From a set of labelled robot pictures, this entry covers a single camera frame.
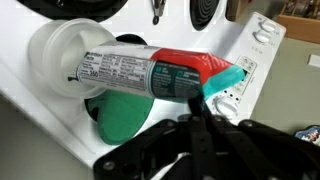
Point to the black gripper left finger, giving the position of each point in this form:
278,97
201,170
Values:
201,143

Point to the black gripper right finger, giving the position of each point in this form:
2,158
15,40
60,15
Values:
216,120

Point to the white electric stove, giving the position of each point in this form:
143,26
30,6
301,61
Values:
65,119

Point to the clear plastic container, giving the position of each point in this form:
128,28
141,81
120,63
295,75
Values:
57,48

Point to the green leaf silicone mat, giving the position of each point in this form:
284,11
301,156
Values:
119,116

